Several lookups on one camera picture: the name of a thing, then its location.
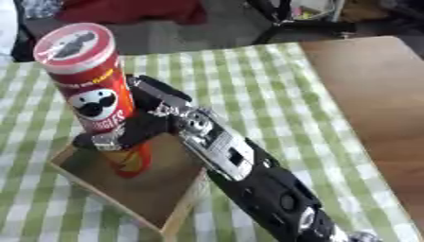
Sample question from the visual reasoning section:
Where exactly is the red fabric bag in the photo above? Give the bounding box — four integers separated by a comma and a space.
54, 0, 209, 26

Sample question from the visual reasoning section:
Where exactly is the tan cardboard box brown inside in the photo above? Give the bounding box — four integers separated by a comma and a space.
47, 131, 212, 242

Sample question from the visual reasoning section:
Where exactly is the black bag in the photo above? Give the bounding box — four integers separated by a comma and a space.
8, 0, 40, 63

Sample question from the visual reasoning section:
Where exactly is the black tripod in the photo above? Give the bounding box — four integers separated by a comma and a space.
245, 0, 358, 45

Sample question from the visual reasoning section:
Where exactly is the red chip can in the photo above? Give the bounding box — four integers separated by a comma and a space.
31, 22, 154, 180

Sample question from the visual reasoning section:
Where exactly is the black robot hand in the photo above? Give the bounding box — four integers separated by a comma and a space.
71, 74, 196, 152

